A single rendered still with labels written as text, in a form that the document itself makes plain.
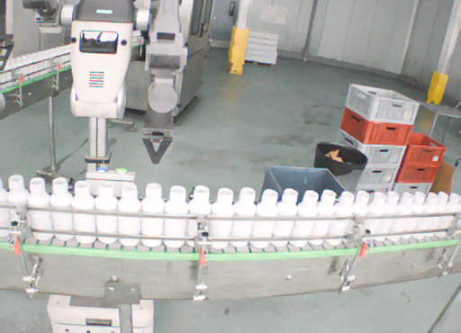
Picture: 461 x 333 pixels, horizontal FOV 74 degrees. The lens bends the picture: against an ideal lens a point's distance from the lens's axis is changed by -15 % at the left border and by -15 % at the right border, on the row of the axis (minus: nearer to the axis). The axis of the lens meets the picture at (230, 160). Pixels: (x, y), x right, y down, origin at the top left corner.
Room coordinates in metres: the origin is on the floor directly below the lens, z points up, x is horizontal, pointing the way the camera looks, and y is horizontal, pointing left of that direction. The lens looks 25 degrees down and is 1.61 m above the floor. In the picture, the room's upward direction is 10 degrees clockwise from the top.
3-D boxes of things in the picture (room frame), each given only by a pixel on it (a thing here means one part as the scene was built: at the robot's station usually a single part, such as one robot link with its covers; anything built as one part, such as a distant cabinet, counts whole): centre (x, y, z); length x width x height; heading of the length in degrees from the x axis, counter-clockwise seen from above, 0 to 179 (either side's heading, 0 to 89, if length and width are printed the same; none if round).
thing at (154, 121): (0.74, 0.17, 1.35); 0.10 x 0.07 x 0.07; 15
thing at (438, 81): (9.50, -5.59, 0.55); 0.40 x 0.40 x 1.10; 15
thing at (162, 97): (0.70, 0.16, 1.45); 0.12 x 0.09 x 0.12; 16
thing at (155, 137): (0.74, 0.17, 1.28); 0.07 x 0.07 x 0.09; 15
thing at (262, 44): (10.73, -0.09, 0.50); 1.24 x 1.03 x 1.00; 108
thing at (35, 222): (0.65, 0.46, 1.08); 0.06 x 0.06 x 0.17
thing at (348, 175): (2.62, -0.88, 0.32); 0.45 x 0.45 x 0.64
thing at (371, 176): (3.14, -1.33, 0.33); 0.61 x 0.41 x 0.22; 111
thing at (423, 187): (3.42, -1.98, 0.11); 0.61 x 0.41 x 0.22; 108
